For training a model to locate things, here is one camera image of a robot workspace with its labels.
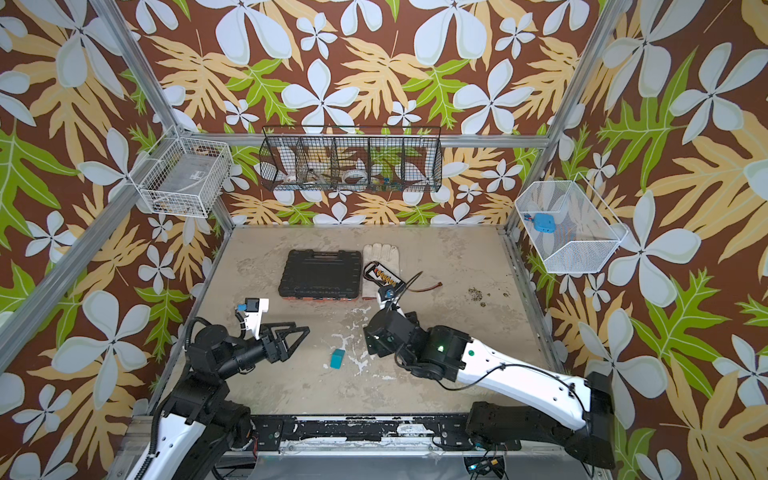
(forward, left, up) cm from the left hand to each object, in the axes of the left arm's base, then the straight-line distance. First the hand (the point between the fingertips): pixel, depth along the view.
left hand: (300, 326), depth 70 cm
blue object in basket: (+31, -67, +5) cm, 74 cm away
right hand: (0, -18, -1) cm, 19 cm away
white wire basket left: (+41, +39, +12) cm, 58 cm away
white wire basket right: (+27, -74, +6) cm, 79 cm away
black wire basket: (+56, -26, +10) cm, 62 cm away
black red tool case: (+27, +1, -18) cm, 32 cm away
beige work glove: (+38, -21, -20) cm, 48 cm away
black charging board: (+27, -21, -18) cm, 38 cm away
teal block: (0, -7, -21) cm, 22 cm away
